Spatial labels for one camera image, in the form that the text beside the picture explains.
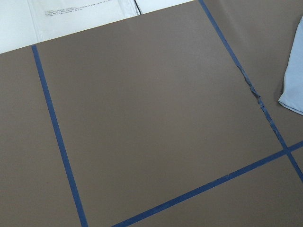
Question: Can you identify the light blue t-shirt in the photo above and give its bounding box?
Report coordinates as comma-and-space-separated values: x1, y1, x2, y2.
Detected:
278, 20, 303, 115

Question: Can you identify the blue tape line crosswise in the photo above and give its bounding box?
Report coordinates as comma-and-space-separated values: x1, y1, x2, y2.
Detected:
114, 141, 303, 227

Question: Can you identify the blue tape line lengthwise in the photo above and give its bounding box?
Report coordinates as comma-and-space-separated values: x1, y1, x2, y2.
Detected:
198, 0, 303, 181

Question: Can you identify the white printed paper sheet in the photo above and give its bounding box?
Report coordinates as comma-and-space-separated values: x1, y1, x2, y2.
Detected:
0, 0, 184, 53

